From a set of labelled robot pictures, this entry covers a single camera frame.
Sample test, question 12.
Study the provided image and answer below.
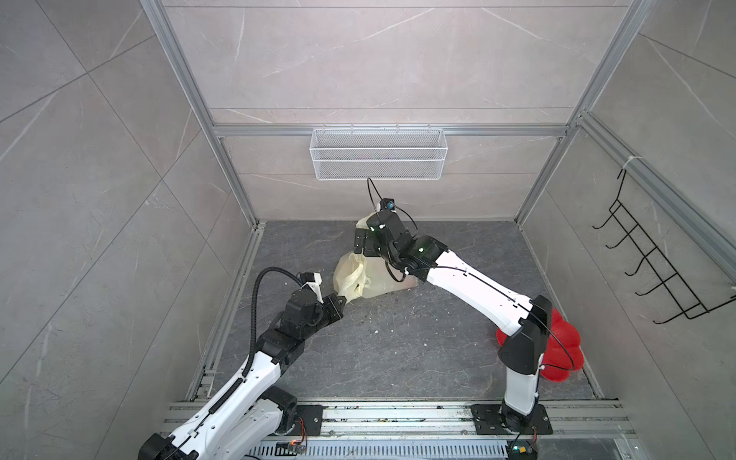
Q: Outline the translucent yellowish plastic bag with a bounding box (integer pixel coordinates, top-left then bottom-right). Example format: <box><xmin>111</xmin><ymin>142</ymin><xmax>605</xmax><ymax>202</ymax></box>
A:
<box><xmin>333</xmin><ymin>216</ymin><xmax>419</xmax><ymax>303</ymax></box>

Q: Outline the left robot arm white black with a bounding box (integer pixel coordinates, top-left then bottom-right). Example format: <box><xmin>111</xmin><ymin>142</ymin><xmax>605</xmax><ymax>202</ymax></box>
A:
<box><xmin>138</xmin><ymin>287</ymin><xmax>346</xmax><ymax>459</ymax></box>

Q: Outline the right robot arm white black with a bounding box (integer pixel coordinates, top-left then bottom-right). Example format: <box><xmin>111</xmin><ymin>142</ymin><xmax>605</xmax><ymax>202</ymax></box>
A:
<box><xmin>354</xmin><ymin>209</ymin><xmax>552</xmax><ymax>433</ymax></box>

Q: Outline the red flower-shaped plate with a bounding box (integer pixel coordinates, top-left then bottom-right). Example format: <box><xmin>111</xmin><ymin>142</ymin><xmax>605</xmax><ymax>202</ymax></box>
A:
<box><xmin>490</xmin><ymin>297</ymin><xmax>585</xmax><ymax>383</ymax></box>

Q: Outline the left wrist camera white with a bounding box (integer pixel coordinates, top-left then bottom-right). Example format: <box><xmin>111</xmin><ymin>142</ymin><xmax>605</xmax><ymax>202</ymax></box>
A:
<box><xmin>299</xmin><ymin>272</ymin><xmax>323</xmax><ymax>303</ymax></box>

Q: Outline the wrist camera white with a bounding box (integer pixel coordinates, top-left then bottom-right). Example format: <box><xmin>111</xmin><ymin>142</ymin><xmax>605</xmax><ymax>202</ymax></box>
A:
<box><xmin>378</xmin><ymin>197</ymin><xmax>396</xmax><ymax>212</ymax></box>
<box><xmin>299</xmin><ymin>272</ymin><xmax>323</xmax><ymax>303</ymax></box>

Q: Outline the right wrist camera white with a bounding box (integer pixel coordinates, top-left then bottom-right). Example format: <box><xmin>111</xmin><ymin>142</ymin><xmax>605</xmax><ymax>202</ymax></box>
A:
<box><xmin>378</xmin><ymin>197</ymin><xmax>396</xmax><ymax>212</ymax></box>

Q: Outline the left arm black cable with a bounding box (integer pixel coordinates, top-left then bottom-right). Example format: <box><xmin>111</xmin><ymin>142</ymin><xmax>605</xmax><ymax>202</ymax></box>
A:
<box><xmin>240</xmin><ymin>265</ymin><xmax>306</xmax><ymax>378</ymax></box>

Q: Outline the white wire mesh basket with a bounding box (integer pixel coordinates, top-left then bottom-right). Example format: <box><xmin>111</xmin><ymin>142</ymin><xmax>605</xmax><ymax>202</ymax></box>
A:
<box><xmin>310</xmin><ymin>128</ymin><xmax>449</xmax><ymax>181</ymax></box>

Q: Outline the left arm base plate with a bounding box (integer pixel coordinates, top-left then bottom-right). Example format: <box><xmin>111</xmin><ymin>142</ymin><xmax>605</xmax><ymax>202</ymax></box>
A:
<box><xmin>274</xmin><ymin>404</ymin><xmax>325</xmax><ymax>437</ymax></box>

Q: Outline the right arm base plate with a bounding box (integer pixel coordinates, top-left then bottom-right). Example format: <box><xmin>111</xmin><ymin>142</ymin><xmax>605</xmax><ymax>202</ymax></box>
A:
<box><xmin>470</xmin><ymin>404</ymin><xmax>553</xmax><ymax>435</ymax></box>

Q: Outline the aluminium rail at front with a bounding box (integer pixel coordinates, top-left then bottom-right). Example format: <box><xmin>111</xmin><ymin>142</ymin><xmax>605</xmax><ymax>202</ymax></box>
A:
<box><xmin>160</xmin><ymin>401</ymin><xmax>636</xmax><ymax>443</ymax></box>

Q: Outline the black wire hook rack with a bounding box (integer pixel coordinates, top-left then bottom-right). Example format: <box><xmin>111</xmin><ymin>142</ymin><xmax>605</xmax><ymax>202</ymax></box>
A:
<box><xmin>591</xmin><ymin>169</ymin><xmax>735</xmax><ymax>325</ymax></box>

